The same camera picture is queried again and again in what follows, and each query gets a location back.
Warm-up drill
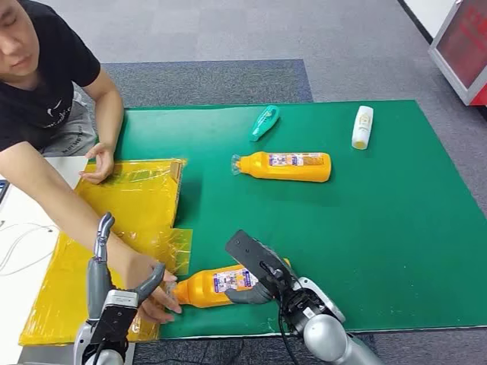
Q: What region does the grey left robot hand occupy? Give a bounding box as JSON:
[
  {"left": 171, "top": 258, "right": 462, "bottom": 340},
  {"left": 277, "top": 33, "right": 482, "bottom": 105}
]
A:
[{"left": 86, "top": 212, "right": 166, "bottom": 322}]

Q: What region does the person's right hand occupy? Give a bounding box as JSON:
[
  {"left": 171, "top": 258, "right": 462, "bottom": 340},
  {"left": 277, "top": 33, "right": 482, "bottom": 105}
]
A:
[{"left": 125, "top": 252, "right": 183, "bottom": 325}]

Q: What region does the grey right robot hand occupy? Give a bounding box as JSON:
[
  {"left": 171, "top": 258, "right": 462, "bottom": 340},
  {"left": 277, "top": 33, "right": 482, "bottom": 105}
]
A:
[{"left": 224, "top": 244, "right": 301, "bottom": 306}]

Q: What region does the person's left hand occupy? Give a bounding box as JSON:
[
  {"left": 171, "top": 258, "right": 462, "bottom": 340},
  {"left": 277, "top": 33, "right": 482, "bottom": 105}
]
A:
[{"left": 79, "top": 142, "right": 115, "bottom": 186}]

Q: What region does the orange bottle with clear cap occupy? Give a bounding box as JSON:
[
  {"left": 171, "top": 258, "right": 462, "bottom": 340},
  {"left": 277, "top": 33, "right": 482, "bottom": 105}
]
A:
[
  {"left": 167, "top": 258, "right": 291, "bottom": 309},
  {"left": 231, "top": 151, "right": 332, "bottom": 183}
]

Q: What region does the teal plastic bottle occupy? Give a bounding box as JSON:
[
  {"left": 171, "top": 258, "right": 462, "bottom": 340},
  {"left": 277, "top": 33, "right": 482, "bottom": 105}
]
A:
[{"left": 248, "top": 105, "right": 281, "bottom": 142}]

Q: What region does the white plastic bottle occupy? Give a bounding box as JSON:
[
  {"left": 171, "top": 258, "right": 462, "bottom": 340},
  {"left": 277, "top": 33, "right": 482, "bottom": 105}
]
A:
[{"left": 351, "top": 105, "right": 374, "bottom": 151}]

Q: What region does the yellow plastic-wrapped box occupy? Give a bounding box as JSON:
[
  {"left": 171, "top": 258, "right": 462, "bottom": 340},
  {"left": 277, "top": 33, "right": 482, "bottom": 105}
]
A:
[{"left": 19, "top": 158, "right": 193, "bottom": 347}]

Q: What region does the person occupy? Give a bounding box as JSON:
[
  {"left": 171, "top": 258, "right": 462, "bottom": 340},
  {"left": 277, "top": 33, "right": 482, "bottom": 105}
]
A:
[{"left": 0, "top": 0, "right": 183, "bottom": 326}]

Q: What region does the dark grey floor rug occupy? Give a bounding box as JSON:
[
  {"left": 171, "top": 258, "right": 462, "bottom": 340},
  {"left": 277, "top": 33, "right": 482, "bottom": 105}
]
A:
[{"left": 74, "top": 59, "right": 313, "bottom": 147}]

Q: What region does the green table mat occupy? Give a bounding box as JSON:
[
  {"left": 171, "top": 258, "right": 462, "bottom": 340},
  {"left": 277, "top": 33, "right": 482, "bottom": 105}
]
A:
[{"left": 114, "top": 100, "right": 487, "bottom": 339}]

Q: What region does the red and white cabinet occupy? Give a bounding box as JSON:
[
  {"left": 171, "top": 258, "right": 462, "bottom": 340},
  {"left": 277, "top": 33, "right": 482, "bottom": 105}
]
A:
[{"left": 428, "top": 0, "right": 487, "bottom": 106}]

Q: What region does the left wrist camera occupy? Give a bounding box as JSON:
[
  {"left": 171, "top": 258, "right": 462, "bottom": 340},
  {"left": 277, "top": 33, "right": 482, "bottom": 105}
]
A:
[{"left": 90, "top": 289, "right": 140, "bottom": 350}]

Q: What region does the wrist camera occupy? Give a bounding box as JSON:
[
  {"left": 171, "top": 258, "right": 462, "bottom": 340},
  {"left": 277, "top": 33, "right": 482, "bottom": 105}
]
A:
[
  {"left": 225, "top": 230, "right": 298, "bottom": 299},
  {"left": 90, "top": 289, "right": 140, "bottom": 350}
]

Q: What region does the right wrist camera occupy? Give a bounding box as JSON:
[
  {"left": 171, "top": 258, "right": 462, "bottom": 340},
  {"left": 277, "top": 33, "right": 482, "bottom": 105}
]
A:
[{"left": 225, "top": 230, "right": 298, "bottom": 299}]

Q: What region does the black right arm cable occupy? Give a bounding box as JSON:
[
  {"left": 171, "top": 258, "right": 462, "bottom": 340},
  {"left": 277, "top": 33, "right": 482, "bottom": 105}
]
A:
[{"left": 277, "top": 297, "right": 301, "bottom": 365}]

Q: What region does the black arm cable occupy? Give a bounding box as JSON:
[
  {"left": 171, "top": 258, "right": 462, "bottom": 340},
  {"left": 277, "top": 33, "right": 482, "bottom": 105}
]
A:
[
  {"left": 91, "top": 338, "right": 107, "bottom": 365},
  {"left": 277, "top": 297, "right": 301, "bottom": 365}
]

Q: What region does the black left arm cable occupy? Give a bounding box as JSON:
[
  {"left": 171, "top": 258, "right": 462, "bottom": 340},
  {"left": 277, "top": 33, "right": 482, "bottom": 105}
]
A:
[{"left": 91, "top": 338, "right": 107, "bottom": 365}]

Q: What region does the thin white cable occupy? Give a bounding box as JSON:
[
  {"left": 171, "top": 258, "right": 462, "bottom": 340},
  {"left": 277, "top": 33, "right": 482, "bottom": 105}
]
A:
[{"left": 0, "top": 221, "right": 60, "bottom": 277}]

